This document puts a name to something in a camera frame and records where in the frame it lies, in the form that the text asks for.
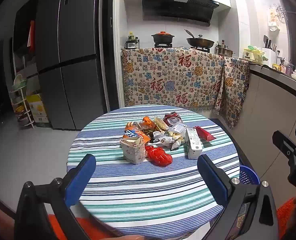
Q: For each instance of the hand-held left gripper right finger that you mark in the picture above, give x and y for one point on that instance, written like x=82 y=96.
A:
x=213 y=180

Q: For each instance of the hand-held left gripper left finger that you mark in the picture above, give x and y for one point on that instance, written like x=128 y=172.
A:
x=80 y=180

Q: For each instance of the blue plastic basket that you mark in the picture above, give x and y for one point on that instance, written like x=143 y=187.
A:
x=248 y=176

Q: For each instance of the white milk carton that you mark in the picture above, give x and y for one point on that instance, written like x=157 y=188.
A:
x=194 y=146

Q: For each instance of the red snack packet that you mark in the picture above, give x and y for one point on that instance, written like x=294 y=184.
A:
x=206 y=133

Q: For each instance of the orange blue snack packet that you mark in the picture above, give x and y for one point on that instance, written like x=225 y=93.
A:
x=133 y=133

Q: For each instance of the beige snack wrapper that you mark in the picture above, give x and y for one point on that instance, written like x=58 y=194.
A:
x=161 y=124

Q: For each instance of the orange fuzzy clothing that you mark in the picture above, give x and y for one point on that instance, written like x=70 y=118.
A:
x=285 y=215

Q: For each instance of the grey kitchen counter cabinet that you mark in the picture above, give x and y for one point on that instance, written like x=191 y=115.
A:
x=268 y=100

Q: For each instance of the white crumpled wrapper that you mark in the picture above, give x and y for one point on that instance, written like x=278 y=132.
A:
x=171 y=142

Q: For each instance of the red plastic bag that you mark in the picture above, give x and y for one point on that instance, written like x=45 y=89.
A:
x=159 y=156

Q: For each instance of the striped tablecloth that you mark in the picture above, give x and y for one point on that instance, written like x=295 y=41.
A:
x=138 y=192

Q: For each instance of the white open paper box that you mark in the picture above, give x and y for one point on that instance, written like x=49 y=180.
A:
x=133 y=152

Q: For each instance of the clear labelled plastic wrapper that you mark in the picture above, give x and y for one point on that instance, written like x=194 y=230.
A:
x=179 y=127

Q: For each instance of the patterned printed cloth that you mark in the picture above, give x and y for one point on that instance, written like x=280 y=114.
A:
x=168 y=80
x=234 y=92

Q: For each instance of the crushed red can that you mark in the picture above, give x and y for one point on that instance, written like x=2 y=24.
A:
x=171 y=118

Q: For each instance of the yellow cardboard box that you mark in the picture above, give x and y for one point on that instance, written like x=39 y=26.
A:
x=39 y=110

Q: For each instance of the orange crumpled wrapper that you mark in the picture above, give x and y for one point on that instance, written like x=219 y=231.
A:
x=148 y=123

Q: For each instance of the white utensil holder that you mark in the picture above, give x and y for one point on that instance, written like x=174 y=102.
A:
x=270 y=51

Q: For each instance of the yellow green container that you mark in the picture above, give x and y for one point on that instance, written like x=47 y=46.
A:
x=253 y=54

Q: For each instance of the white corner storage rack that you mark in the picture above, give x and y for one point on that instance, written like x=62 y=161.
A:
x=20 y=100

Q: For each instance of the steel pot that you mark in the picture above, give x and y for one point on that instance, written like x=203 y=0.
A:
x=225 y=51

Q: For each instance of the grey refrigerator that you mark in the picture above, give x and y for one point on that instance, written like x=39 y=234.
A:
x=70 y=55

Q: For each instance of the dark wok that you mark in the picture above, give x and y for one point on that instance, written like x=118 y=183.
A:
x=200 y=41

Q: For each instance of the black pot orange lid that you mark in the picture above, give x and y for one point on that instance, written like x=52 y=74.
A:
x=163 y=37

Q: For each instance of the oil bottle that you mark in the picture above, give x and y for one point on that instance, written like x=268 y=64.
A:
x=131 y=37

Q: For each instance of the black range hood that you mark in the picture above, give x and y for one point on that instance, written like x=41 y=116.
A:
x=178 y=7

